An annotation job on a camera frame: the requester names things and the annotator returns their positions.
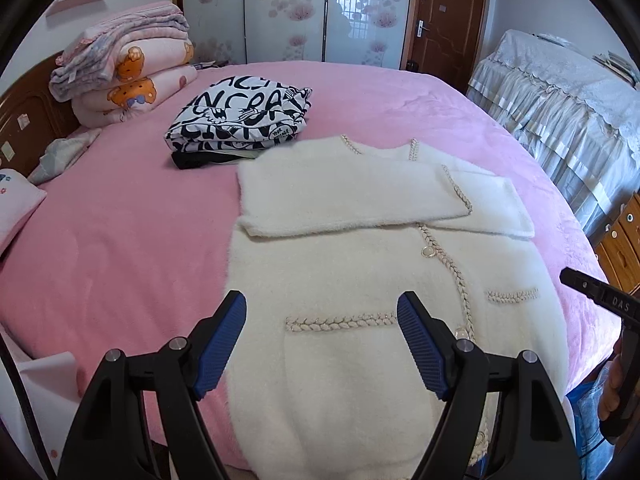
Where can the floral sliding wardrobe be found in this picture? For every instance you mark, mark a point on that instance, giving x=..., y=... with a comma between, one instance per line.
x=361, y=32

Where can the grey pink folded blanket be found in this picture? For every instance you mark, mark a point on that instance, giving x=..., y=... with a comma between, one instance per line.
x=88, y=62

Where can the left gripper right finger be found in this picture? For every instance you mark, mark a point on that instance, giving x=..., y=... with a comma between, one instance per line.
x=530, y=437

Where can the pink wall shelf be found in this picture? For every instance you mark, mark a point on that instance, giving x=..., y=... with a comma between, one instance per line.
x=80, y=0

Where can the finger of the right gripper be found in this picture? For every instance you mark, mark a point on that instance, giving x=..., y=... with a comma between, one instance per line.
x=601, y=293

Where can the brown wooden door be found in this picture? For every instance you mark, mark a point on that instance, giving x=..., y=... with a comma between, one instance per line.
x=443, y=39

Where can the white fuzzy cardigan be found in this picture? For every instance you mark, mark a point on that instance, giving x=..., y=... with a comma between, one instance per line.
x=331, y=233

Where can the black folded garment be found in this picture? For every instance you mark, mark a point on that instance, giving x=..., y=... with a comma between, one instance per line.
x=195, y=160

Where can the black white graffiti garment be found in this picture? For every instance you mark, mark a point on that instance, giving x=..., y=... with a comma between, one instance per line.
x=238, y=114

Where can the person right hand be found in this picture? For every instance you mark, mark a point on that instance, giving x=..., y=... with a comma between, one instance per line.
x=610, y=398

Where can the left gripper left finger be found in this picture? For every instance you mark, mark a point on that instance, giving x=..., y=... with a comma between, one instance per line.
x=139, y=417

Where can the wooden headboard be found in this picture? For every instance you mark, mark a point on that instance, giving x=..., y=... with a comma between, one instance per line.
x=31, y=118

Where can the pink bear print quilt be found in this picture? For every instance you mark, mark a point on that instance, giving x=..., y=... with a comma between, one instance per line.
x=147, y=73

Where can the white pink pillow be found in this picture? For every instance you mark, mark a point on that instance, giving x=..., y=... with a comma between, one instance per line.
x=18, y=200

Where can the grey ruffled furniture cover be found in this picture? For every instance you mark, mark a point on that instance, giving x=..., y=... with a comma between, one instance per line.
x=578, y=120

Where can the wooden drawer cabinet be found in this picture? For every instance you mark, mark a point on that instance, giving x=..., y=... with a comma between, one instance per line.
x=618, y=252

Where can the pink bed blanket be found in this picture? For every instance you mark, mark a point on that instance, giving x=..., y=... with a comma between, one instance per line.
x=127, y=250

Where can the grey crumpled cloth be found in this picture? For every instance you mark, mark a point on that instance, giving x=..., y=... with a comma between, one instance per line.
x=61, y=154

